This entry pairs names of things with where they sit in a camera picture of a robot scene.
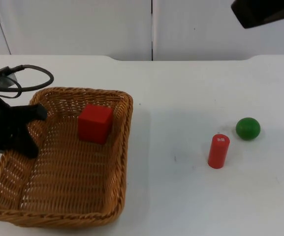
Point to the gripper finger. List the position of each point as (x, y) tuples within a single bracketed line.
[(31, 112), (26, 142)]

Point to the brown wicker basket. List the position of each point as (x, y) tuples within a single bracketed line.
[(65, 172)]

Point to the green ball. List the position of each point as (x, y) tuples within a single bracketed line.
[(248, 128)]

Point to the red cube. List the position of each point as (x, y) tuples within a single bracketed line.
[(95, 124)]

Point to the red cylinder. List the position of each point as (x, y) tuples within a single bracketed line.
[(218, 152)]

